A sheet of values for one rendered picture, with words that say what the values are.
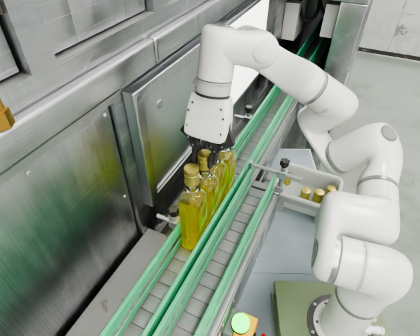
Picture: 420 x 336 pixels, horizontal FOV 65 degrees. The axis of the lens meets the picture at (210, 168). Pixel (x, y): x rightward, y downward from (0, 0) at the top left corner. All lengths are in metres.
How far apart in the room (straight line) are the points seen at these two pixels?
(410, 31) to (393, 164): 3.80
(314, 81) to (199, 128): 0.26
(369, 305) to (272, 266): 0.40
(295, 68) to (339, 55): 0.96
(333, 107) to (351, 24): 0.92
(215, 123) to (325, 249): 0.33
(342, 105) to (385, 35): 3.79
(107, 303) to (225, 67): 0.61
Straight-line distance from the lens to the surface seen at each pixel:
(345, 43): 1.71
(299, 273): 1.07
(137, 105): 0.70
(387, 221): 0.74
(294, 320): 0.92
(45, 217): 0.67
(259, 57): 0.67
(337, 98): 0.80
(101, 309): 0.88
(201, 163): 0.77
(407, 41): 4.61
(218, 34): 0.66
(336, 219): 0.70
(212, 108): 0.70
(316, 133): 0.86
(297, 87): 0.76
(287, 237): 1.14
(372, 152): 0.82
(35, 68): 0.56
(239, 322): 0.86
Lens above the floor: 1.65
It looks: 42 degrees down
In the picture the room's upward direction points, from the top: straight up
